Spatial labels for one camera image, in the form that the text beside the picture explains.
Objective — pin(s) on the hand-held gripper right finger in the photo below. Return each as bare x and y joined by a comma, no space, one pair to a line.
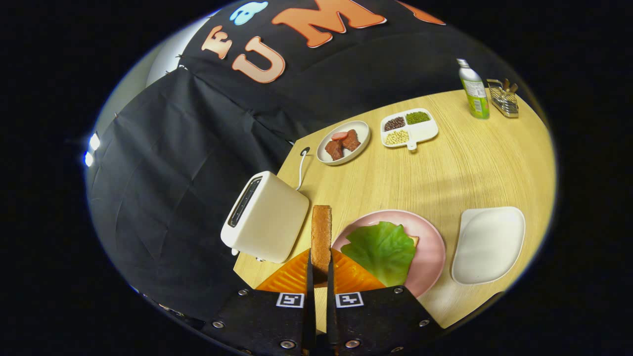
330,306

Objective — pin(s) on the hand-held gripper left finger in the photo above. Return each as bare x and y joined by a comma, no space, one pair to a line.
310,306

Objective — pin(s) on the toasted bread slice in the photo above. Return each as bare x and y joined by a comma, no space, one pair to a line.
321,237

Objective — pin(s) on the green lettuce leaf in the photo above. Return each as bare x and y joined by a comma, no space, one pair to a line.
383,252

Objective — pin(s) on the white toaster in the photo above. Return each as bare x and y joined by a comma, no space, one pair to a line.
272,222

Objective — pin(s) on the white bread slice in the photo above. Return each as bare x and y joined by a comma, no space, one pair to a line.
414,241

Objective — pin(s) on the pink round plate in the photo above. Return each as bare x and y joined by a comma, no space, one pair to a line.
428,257

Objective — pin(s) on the brown meat piece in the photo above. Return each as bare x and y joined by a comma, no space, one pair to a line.
351,141
334,150

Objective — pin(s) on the white square plate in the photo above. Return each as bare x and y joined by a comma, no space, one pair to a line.
489,244

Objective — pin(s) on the red sausage slice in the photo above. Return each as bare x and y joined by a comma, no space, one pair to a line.
339,135

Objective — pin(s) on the white oval plate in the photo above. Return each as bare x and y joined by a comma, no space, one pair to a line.
361,129

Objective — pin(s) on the pile of yellow soybeans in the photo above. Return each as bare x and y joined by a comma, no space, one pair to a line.
396,138

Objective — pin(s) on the pile of dark beans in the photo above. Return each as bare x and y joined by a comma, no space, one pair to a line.
394,123

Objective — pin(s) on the black backdrop cloth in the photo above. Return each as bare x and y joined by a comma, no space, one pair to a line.
198,148

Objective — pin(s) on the white divided dish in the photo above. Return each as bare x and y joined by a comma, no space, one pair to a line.
423,132

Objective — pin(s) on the pile of green beans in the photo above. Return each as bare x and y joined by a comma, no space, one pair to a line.
418,117

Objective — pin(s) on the green bottle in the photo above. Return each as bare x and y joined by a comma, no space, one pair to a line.
476,96

